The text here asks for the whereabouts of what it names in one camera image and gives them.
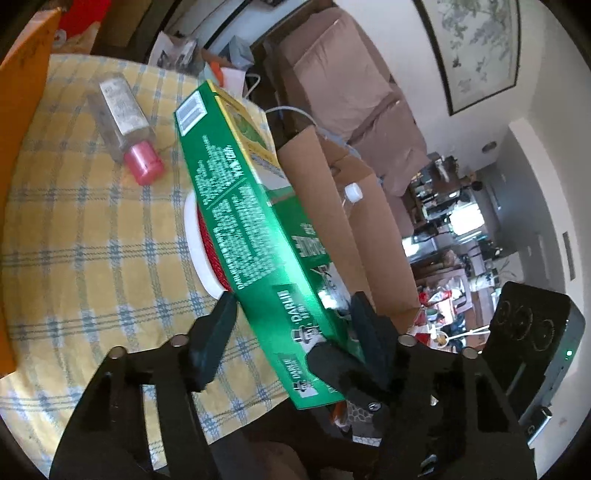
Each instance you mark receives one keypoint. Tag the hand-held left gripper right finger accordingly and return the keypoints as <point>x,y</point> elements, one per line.
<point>371,337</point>

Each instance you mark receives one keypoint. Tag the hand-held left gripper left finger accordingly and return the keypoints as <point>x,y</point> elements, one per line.
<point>214,341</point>

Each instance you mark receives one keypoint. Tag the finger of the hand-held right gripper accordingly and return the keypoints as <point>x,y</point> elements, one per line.
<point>337,369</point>

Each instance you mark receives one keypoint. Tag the green carton box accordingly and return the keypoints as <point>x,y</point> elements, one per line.
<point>258,240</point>

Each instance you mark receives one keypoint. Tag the orange cardboard box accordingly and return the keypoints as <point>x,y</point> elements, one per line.
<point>25,138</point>

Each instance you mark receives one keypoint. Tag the red and white lint brush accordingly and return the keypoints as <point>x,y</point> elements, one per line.
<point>205,249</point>

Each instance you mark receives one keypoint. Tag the brown cardboard box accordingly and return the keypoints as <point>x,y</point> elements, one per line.
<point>341,240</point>

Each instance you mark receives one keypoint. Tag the white bottle cap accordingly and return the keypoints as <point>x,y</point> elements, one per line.
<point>353,193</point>

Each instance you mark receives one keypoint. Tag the yellow plaid tablecloth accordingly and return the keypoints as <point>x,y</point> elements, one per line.
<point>92,258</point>

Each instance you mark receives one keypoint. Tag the clear bottle with pink cap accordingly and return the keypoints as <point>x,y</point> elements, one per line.
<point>122,115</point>

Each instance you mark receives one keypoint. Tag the brown sofa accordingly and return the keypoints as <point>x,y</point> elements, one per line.
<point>351,92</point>

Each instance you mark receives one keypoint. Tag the framed painting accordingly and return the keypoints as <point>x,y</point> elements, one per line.
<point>475,46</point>

